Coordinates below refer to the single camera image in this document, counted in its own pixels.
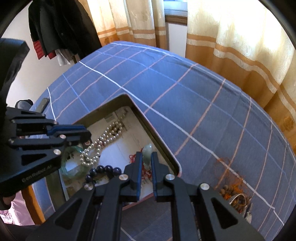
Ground left beige orange curtain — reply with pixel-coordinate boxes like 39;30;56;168
80;0;167;50

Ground dark hanging clothes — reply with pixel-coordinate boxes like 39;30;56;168
28;1;102;66

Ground brown wooden bead mala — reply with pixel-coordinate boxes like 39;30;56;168
219;178;250;214

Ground rectangular metal tin tray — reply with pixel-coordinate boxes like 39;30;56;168
46;93;182;209

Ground printed paper sheet in tray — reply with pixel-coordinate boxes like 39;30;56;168
59;106;179;199

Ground window frame sill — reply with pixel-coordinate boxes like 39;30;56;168
164;1;188;26

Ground dark purple bead bracelet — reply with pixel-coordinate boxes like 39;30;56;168
84;164;122;185

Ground jade pendant red cord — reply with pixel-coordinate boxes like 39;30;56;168
128;143;154;181

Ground beige orange curtain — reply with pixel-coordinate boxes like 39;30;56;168
186;1;295;143
80;0;167;50

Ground right beige orange curtain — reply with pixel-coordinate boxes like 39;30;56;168
186;1;295;143

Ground green jade bead bracelet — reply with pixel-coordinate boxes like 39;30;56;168
60;144;88;179

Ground blue checked tablecloth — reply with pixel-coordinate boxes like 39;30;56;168
42;41;295;240

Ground white pearl necklace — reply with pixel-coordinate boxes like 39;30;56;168
79;120;124;167

